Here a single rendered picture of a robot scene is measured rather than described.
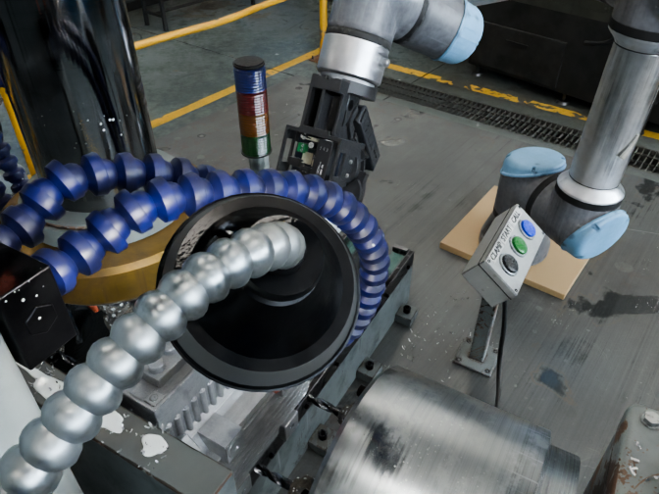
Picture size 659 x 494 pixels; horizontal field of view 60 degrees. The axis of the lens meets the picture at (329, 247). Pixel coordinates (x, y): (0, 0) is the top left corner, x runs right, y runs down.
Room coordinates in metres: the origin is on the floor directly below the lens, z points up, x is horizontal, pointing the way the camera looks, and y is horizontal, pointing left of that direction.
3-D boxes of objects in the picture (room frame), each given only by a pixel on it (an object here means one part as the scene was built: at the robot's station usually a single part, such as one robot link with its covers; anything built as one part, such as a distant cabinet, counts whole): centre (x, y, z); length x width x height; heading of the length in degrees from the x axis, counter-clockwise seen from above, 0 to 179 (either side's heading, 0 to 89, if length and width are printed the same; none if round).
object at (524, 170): (0.99, -0.41, 0.98); 0.13 x 0.12 x 0.14; 25
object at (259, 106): (1.04, 0.15, 1.14); 0.06 x 0.06 x 0.04
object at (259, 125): (1.04, 0.15, 1.10); 0.06 x 0.06 x 0.04
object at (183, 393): (0.40, 0.18, 1.11); 0.12 x 0.11 x 0.07; 149
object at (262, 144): (1.04, 0.15, 1.05); 0.06 x 0.06 x 0.04
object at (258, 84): (1.04, 0.15, 1.19); 0.06 x 0.06 x 0.04
